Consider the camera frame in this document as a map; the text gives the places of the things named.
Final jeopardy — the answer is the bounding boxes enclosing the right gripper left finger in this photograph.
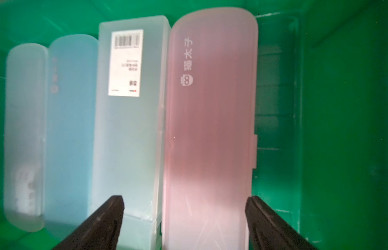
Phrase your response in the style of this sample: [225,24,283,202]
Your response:
[54,195,125,250]

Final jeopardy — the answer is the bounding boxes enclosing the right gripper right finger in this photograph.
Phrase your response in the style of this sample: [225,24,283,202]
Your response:
[245,196,317,250]

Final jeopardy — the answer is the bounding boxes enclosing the pink pencil case front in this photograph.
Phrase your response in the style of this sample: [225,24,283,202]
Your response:
[162,7,258,250]

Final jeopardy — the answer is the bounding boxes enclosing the light blue pencil case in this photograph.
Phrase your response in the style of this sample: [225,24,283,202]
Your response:
[45,34,99,240]

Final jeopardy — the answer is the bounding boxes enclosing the clear box with barcode label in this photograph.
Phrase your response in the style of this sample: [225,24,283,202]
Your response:
[89,15,171,250]

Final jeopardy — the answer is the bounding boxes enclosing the clear frosted pencil case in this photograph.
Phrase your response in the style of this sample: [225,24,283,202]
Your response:
[3,43,49,232]

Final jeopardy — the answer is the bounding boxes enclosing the green plastic storage tray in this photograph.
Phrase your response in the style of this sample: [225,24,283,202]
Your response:
[0,1,388,250]

